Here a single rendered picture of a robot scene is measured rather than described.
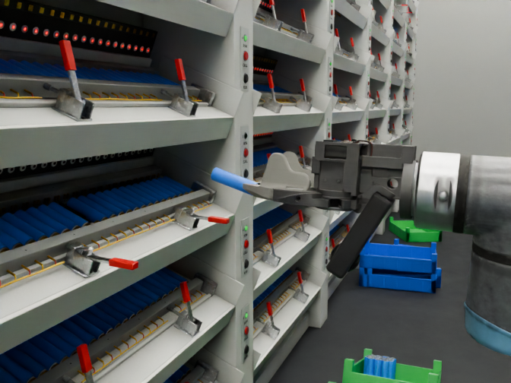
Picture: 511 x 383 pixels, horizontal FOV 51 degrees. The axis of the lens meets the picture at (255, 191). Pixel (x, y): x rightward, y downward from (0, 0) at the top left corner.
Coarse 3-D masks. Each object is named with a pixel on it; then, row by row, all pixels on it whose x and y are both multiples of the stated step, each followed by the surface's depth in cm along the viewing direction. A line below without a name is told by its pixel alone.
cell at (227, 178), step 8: (216, 168) 71; (216, 176) 71; (224, 176) 70; (232, 176) 70; (240, 176) 70; (224, 184) 71; (232, 184) 70; (240, 184) 69; (256, 184) 70; (248, 192) 69
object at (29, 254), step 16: (192, 192) 100; (208, 192) 103; (144, 208) 85; (160, 208) 87; (96, 224) 74; (112, 224) 76; (128, 224) 79; (160, 224) 85; (48, 240) 65; (64, 240) 67; (80, 240) 69; (96, 240) 73; (0, 256) 58; (16, 256) 60; (32, 256) 62; (48, 256) 64; (0, 272) 58
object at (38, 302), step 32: (128, 160) 98; (224, 192) 105; (224, 224) 102; (128, 256) 74; (160, 256) 81; (0, 288) 57; (32, 288) 59; (64, 288) 61; (96, 288) 67; (0, 320) 53; (32, 320) 57; (64, 320) 63; (0, 352) 54
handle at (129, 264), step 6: (90, 252) 66; (90, 258) 65; (96, 258) 65; (102, 258) 65; (108, 258) 65; (114, 258) 65; (120, 258) 65; (114, 264) 64; (120, 264) 64; (126, 264) 63; (132, 264) 63; (132, 270) 63
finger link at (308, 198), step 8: (280, 192) 65; (288, 192) 64; (296, 192) 64; (304, 192) 63; (312, 192) 63; (280, 200) 64; (288, 200) 64; (296, 200) 63; (304, 200) 62; (312, 200) 62; (320, 200) 62; (328, 200) 62; (336, 200) 63
